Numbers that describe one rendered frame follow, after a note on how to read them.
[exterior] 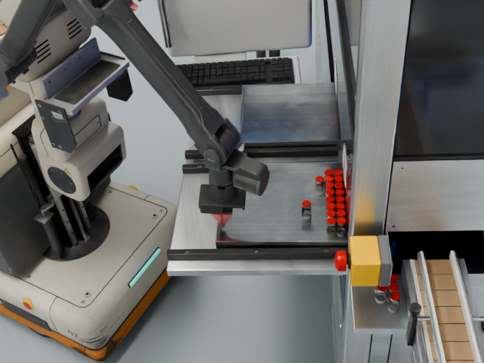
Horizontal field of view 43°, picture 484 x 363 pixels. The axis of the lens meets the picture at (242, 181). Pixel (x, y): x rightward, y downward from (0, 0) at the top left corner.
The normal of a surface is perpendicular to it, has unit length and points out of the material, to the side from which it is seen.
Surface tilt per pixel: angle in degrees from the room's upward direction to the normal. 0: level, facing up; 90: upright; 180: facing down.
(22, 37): 95
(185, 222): 0
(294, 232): 0
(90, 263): 0
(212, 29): 90
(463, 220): 90
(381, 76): 90
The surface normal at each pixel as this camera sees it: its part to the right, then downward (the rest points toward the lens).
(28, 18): -0.40, 0.72
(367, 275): -0.05, 0.69
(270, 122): -0.08, -0.72
